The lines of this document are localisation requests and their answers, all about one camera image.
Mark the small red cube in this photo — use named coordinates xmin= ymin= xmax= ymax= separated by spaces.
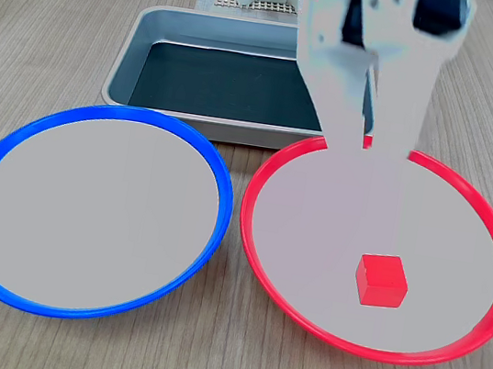
xmin=350 ymin=250 xmax=415 ymax=313

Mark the black tray mat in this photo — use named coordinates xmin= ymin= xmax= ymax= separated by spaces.
xmin=128 ymin=36 xmax=335 ymax=137

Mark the steel tray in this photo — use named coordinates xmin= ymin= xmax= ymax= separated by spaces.
xmin=96 ymin=0 xmax=390 ymax=165

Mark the white plate with red rim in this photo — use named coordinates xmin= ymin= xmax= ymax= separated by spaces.
xmin=220 ymin=123 xmax=493 ymax=369

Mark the white plate with blue rim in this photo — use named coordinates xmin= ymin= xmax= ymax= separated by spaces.
xmin=0 ymin=85 xmax=247 ymax=343

